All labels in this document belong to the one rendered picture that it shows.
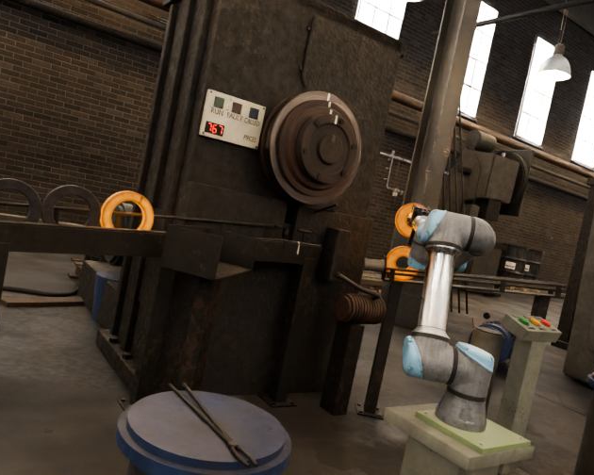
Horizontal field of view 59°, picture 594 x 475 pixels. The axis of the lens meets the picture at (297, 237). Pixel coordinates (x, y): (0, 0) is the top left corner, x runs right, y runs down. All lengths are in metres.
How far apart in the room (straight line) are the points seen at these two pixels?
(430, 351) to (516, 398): 0.70
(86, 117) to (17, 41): 1.21
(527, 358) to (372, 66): 1.46
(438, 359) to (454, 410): 0.16
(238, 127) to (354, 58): 0.69
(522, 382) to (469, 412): 0.58
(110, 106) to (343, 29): 5.96
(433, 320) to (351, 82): 1.30
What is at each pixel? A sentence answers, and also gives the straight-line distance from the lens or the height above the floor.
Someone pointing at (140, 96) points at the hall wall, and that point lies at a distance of 8.31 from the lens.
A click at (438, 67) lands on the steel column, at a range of 6.96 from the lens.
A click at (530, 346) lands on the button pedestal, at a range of 2.22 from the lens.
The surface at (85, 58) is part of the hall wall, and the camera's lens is 8.18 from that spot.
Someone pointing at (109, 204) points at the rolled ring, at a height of 0.74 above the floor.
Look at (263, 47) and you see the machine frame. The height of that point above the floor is 1.47.
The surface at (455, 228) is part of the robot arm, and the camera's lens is 1.73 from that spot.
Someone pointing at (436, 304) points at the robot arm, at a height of 0.65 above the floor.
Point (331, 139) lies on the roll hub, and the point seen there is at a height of 1.15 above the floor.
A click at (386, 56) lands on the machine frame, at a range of 2.71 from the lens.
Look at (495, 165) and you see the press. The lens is 10.04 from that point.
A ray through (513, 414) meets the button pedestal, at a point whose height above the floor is 0.25.
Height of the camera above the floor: 0.85
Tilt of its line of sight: 3 degrees down
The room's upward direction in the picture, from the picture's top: 12 degrees clockwise
